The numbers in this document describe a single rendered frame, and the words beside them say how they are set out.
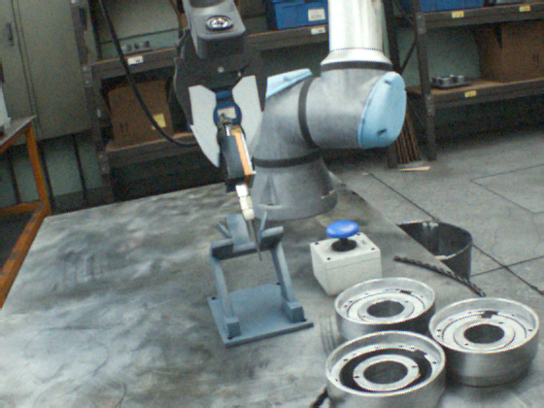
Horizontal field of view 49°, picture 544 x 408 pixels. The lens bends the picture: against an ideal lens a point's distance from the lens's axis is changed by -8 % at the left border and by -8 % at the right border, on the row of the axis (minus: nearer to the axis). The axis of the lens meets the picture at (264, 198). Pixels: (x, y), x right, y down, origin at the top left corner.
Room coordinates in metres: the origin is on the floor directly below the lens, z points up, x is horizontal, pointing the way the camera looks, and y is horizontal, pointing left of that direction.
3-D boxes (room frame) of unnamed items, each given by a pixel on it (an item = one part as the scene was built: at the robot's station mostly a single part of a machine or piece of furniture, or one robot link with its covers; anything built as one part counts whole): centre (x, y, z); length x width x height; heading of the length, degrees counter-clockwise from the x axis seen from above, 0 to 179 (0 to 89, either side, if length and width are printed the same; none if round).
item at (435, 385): (0.47, -0.08, 0.82); 0.10 x 0.10 x 0.04
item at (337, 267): (0.74, -0.09, 0.82); 0.08 x 0.07 x 0.05; 8
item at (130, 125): (4.09, 0.71, 0.64); 0.49 x 0.40 x 0.37; 103
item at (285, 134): (1.07, -0.06, 0.97); 0.13 x 0.12 x 0.14; 58
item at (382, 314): (0.59, -0.11, 0.82); 0.10 x 0.10 x 0.04
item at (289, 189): (1.07, -0.05, 0.85); 0.15 x 0.15 x 0.10
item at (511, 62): (4.49, -1.97, 0.67); 0.52 x 0.43 x 0.43; 98
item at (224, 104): (4.19, 0.18, 0.56); 0.52 x 0.38 x 0.22; 95
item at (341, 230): (0.74, -0.09, 0.85); 0.04 x 0.04 x 0.05
